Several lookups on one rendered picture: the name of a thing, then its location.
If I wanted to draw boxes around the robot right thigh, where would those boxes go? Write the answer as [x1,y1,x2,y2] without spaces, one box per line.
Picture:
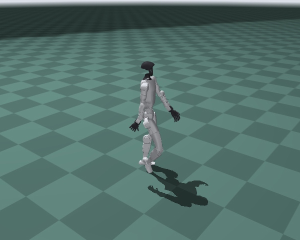
[143,116,164,154]

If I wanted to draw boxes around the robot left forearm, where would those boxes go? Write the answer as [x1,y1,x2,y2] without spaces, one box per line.
[160,94,172,111]

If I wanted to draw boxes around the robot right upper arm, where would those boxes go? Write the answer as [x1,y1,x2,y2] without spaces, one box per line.
[140,82,149,109]

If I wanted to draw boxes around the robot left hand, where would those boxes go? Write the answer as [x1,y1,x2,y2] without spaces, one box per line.
[169,106,180,122]

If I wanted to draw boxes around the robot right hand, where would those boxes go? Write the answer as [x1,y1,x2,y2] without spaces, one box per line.
[129,119,141,132]

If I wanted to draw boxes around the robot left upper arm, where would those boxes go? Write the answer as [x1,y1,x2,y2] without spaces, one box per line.
[151,76,165,97]

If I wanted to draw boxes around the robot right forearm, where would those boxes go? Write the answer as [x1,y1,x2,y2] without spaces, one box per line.
[135,103,145,124]

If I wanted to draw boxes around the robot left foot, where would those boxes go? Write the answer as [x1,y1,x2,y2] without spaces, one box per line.
[138,160,155,165]

